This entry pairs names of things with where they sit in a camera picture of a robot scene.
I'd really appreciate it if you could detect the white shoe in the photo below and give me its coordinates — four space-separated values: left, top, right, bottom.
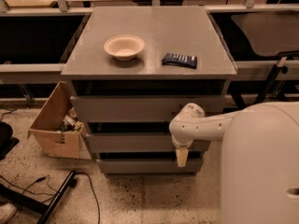
0 203 17 224

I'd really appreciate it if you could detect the grey bottom drawer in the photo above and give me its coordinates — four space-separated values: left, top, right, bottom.
97 158 204 175

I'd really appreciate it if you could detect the dark blue snack packet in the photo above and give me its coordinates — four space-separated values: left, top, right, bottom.
162 52 197 69

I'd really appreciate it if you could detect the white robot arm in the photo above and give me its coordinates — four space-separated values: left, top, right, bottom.
169 102 299 224

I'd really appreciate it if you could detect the grey top drawer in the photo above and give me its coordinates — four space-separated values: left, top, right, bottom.
71 96 224 122

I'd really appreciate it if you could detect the black floor cable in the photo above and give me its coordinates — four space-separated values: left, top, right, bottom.
74 172 102 224

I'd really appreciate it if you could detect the brown cardboard box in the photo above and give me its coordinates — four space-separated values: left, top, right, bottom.
29 82 92 160

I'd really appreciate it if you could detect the grey metal rail frame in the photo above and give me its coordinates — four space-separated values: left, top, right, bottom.
0 3 299 86

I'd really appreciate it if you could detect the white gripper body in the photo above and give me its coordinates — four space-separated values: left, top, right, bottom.
172 136 192 149

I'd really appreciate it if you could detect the grey drawer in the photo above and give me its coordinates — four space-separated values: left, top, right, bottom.
85 132 213 154
97 158 204 175
71 96 224 122

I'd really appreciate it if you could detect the black stand leg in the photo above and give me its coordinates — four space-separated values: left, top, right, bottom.
0 170 78 224

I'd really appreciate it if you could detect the black chair base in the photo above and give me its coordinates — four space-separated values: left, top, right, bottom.
0 122 20 160

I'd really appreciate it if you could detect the beige paper bowl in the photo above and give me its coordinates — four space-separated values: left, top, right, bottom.
104 35 145 61

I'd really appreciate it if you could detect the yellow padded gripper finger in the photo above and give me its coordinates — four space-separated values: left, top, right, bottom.
176 148 189 167

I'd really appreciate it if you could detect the grey drawer cabinet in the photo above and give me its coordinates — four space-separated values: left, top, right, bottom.
62 7 236 175

